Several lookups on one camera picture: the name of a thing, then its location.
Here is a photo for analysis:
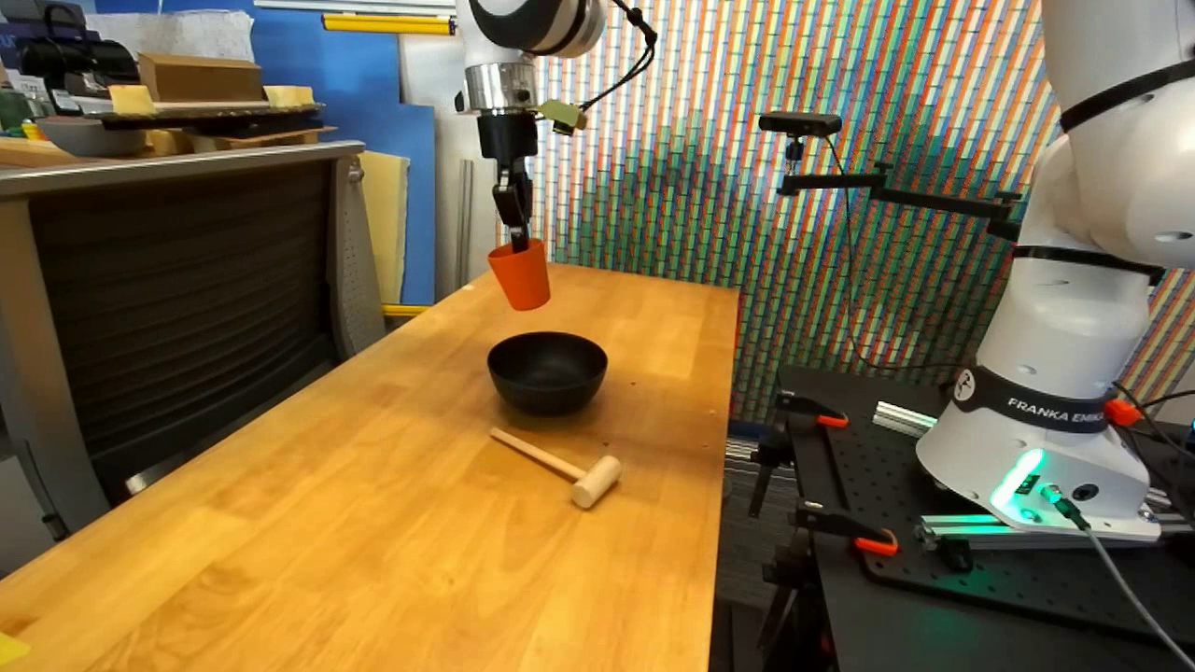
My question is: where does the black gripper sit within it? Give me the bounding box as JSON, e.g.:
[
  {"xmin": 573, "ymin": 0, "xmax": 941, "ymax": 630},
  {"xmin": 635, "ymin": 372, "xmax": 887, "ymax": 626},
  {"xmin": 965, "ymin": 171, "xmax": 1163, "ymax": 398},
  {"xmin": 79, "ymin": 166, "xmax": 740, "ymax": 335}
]
[{"xmin": 477, "ymin": 108, "xmax": 541, "ymax": 253}]

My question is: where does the orange plastic cup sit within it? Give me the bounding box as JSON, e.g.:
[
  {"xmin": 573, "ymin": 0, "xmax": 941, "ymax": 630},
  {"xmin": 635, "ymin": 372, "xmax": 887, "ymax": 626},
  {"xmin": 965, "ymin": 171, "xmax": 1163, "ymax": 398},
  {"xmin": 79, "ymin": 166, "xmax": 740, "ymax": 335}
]
[{"xmin": 485, "ymin": 240, "xmax": 553, "ymax": 315}]

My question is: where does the black bowl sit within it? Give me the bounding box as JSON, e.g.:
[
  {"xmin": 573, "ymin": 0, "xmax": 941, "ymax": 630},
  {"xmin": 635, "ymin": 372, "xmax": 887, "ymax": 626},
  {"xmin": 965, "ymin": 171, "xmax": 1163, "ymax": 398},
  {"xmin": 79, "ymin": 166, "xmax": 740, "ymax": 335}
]
[{"xmin": 485, "ymin": 330, "xmax": 614, "ymax": 421}]

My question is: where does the yellowish foam panel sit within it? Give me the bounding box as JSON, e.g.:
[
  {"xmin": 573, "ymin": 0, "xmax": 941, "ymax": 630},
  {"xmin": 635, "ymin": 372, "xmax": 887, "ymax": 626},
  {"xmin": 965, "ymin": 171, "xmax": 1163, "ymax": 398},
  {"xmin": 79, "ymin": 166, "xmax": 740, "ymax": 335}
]
[{"xmin": 358, "ymin": 148, "xmax": 416, "ymax": 309}]

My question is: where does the blue foam board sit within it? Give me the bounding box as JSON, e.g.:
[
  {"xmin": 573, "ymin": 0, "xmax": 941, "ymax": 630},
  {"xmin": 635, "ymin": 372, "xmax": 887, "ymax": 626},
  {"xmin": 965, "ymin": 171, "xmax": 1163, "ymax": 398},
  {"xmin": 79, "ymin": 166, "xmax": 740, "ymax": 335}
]
[{"xmin": 92, "ymin": 0, "xmax": 445, "ymax": 309}]

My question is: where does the yellow bar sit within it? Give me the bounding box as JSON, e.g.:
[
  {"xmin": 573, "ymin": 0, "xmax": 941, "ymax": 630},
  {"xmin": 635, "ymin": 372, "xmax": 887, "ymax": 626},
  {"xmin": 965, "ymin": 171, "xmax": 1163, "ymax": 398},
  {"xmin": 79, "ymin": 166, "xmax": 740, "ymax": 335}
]
[{"xmin": 323, "ymin": 13, "xmax": 458, "ymax": 42}]

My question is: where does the small wooden mallet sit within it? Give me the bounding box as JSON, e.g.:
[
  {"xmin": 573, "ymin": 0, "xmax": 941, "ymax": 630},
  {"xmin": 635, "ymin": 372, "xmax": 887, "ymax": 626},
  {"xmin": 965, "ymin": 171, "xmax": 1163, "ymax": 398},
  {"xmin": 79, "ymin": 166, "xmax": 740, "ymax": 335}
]
[{"xmin": 488, "ymin": 425, "xmax": 625, "ymax": 513}]

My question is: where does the brown cardboard box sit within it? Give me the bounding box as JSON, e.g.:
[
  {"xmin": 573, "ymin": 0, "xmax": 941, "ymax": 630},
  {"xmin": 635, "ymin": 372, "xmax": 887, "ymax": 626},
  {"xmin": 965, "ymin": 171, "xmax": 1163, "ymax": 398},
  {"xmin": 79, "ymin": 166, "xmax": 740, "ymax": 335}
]
[{"xmin": 136, "ymin": 54, "xmax": 269, "ymax": 108}]

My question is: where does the grey cabinet with dark front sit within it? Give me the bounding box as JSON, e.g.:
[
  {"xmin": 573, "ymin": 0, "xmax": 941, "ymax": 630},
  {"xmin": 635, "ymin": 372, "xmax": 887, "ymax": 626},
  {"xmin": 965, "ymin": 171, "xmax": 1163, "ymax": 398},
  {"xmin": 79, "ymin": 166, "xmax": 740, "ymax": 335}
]
[{"xmin": 0, "ymin": 138, "xmax": 390, "ymax": 537}]

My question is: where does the black orange bar clamp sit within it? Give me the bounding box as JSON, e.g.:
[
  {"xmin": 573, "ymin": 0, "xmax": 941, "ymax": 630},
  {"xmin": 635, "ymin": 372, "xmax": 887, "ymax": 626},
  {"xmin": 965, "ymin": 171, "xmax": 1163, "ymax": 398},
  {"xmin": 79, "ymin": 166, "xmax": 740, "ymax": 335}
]
[
  {"xmin": 773, "ymin": 388, "xmax": 854, "ymax": 437},
  {"xmin": 795, "ymin": 497, "xmax": 904, "ymax": 565}
]

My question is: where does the black tripod stand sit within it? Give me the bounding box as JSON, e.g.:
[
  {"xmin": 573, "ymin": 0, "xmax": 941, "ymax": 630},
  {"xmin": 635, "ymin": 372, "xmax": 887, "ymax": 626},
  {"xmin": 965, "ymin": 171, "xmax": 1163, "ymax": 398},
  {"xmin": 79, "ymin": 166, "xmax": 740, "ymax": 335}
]
[{"xmin": 745, "ymin": 425, "xmax": 838, "ymax": 672}]

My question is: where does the black bag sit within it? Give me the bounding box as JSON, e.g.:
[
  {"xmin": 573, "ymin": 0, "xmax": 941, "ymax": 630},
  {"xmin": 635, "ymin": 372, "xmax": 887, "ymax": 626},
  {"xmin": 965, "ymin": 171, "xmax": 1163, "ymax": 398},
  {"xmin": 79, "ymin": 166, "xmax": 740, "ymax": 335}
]
[{"xmin": 18, "ymin": 0, "xmax": 141, "ymax": 95}]

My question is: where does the black camera tripod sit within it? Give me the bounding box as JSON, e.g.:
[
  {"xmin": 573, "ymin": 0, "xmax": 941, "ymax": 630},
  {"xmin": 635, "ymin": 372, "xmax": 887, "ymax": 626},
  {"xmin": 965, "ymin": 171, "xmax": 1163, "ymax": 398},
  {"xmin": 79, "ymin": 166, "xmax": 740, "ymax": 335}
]
[{"xmin": 760, "ymin": 108, "xmax": 1026, "ymax": 247}]

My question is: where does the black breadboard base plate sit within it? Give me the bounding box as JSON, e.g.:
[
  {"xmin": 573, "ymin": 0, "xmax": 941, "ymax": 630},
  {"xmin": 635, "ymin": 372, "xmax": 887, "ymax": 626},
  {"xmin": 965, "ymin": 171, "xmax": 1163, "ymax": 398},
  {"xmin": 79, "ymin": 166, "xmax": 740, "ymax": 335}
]
[{"xmin": 777, "ymin": 366, "xmax": 1195, "ymax": 650}]

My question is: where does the grey cable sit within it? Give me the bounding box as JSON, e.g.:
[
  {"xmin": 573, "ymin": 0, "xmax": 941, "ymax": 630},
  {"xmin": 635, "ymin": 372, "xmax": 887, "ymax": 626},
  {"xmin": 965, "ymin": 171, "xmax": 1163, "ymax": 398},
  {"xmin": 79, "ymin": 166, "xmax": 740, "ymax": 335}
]
[{"xmin": 1058, "ymin": 489, "xmax": 1195, "ymax": 672}]

